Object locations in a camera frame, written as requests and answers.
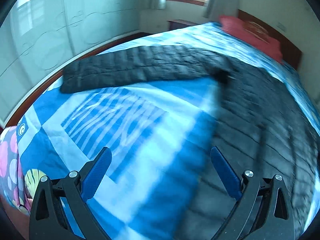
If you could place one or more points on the small embroidered brown cushion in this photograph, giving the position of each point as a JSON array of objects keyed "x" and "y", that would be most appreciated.
[{"x": 257, "y": 30}]

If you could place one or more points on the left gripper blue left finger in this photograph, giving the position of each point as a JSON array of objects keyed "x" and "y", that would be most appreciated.
[{"x": 48, "y": 219}]

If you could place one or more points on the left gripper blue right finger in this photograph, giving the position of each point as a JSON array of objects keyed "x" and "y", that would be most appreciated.
[{"x": 262, "y": 209}]

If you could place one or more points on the wooden bed frame side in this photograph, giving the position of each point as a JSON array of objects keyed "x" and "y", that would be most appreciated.
[{"x": 36, "y": 92}]

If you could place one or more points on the red pillow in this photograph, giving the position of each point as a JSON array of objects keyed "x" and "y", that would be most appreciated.
[{"x": 235, "y": 27}]

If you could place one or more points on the dark wooden headboard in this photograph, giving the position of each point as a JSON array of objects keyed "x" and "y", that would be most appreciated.
[{"x": 291, "y": 53}]

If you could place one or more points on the white sliding wardrobe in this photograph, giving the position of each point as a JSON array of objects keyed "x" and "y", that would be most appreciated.
[{"x": 38, "y": 36}]

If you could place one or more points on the wooden nightstand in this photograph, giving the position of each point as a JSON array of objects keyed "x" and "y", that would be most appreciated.
[{"x": 179, "y": 24}]

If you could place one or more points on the black quilted down jacket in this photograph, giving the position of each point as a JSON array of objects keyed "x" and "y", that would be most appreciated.
[{"x": 259, "y": 123}]

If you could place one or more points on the colourful dotted blanket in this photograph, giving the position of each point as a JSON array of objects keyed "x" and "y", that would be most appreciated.
[{"x": 12, "y": 179}]

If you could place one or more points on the blue patterned bed sheet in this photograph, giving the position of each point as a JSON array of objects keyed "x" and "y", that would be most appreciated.
[{"x": 160, "y": 184}]

